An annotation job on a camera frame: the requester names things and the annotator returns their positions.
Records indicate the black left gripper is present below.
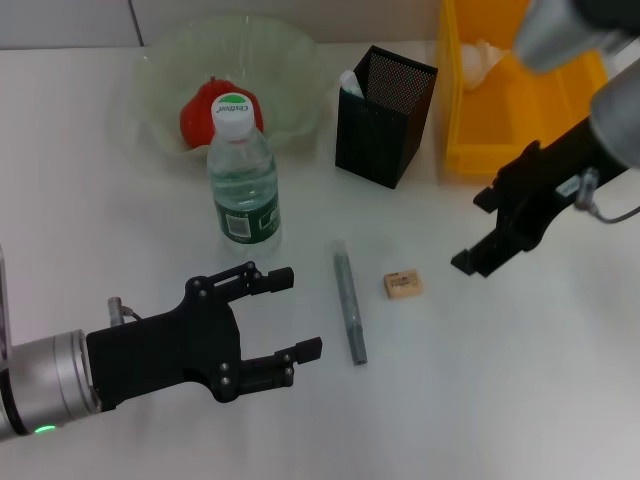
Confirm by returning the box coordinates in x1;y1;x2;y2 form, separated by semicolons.
85;261;324;414

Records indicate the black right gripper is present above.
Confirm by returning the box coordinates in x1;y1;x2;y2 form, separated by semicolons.
451;117;629;277

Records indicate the grey pen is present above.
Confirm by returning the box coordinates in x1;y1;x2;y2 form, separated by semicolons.
332;239;369;366

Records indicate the beige eraser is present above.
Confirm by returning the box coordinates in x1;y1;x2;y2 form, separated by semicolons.
383;268;425;300

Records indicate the clear green-label water bottle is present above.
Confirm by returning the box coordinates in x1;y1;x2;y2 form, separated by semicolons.
207;92;282;256

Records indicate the green utility knife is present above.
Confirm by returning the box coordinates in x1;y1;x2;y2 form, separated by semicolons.
339;69;366;100

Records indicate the red tomato-like fruit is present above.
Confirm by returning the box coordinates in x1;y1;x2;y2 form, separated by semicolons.
179;75;265;150

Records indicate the black mesh pen holder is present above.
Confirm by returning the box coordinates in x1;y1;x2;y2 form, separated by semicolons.
335;44;440;190

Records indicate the translucent wavy fruit plate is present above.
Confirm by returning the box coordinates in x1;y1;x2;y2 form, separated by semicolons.
128;13;337;162

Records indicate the yellow plastic bin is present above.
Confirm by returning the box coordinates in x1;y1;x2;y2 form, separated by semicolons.
434;0;610;176

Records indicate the right gripper grey cable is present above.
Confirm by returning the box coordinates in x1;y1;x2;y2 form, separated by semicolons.
572;167;640;224

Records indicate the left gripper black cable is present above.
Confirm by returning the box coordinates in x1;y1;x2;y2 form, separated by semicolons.
107;296;146;326

